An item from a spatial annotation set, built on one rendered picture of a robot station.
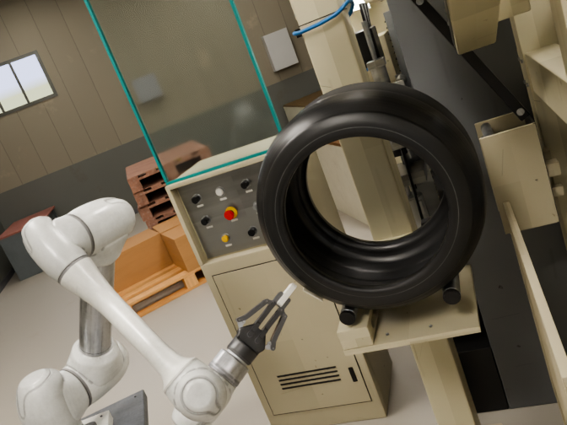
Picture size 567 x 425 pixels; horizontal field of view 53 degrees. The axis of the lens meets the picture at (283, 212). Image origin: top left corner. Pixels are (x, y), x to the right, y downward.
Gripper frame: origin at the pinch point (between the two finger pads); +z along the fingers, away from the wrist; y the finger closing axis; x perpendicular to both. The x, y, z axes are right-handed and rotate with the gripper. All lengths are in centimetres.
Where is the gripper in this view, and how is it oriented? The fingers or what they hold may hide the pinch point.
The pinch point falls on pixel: (285, 294)
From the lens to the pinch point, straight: 150.2
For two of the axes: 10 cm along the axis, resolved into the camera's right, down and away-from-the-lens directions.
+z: 6.1, -7.4, 2.9
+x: 2.4, -1.8, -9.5
